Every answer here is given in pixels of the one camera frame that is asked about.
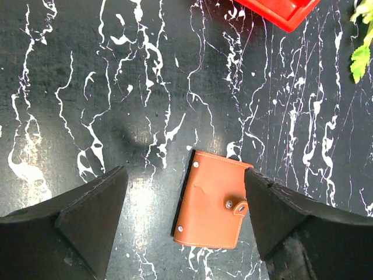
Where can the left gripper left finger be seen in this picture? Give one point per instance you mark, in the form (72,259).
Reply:
(69,236)

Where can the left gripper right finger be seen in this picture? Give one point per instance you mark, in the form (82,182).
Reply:
(300,238)

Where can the brown leather card holder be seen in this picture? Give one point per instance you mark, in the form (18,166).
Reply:
(214,203)

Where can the red plastic card box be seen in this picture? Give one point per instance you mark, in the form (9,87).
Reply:
(285,14)

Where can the green celery stalk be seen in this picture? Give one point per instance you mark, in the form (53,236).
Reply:
(361,56)

